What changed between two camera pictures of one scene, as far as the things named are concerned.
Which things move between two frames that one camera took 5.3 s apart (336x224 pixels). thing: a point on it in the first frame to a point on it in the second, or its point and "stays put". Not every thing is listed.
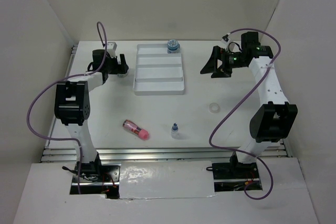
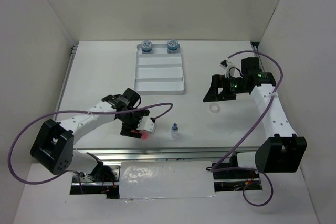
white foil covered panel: [148, 180] stays put
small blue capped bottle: [175, 131] stays put
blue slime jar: [123, 75] to [146, 46]
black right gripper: [211, 66] to [213, 95]
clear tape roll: [214, 107] stays put
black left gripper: [124, 65] to [126, 130]
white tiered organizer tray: [157, 71] stays put
